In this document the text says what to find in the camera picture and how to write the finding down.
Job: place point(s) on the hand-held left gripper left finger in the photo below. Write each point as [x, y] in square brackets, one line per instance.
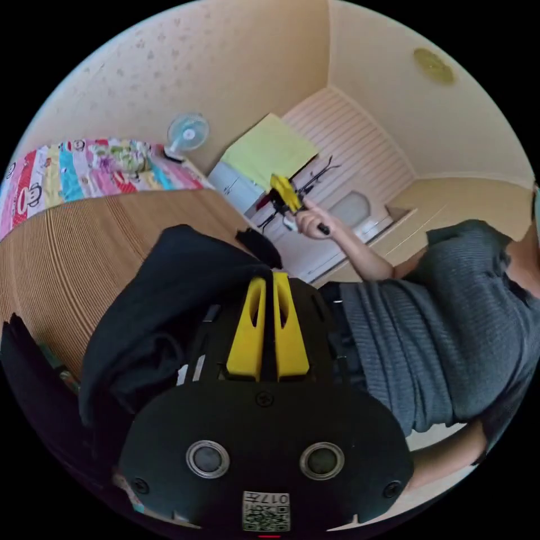
[246, 337]

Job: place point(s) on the bed with woven mat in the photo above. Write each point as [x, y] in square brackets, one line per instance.
[105, 253]

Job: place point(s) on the person's left forearm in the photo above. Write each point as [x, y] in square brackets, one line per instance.
[447, 460]

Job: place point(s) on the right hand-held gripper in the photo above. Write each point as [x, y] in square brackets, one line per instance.
[279, 201]

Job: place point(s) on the person's body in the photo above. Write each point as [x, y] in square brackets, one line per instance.
[422, 337]

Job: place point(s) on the round golden wall clock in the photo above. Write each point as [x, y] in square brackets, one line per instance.
[433, 66]

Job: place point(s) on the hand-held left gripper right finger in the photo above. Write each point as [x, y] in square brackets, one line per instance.
[291, 341]

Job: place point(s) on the black pants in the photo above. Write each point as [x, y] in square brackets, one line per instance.
[168, 295]

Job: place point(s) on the person's right forearm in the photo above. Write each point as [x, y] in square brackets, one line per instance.
[363, 253]

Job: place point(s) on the white and blue fan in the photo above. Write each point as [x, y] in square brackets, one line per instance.
[187, 135]

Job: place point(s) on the floral pillow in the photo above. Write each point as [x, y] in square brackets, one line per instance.
[122, 156]

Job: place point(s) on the person's right hand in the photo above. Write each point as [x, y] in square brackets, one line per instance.
[313, 221]

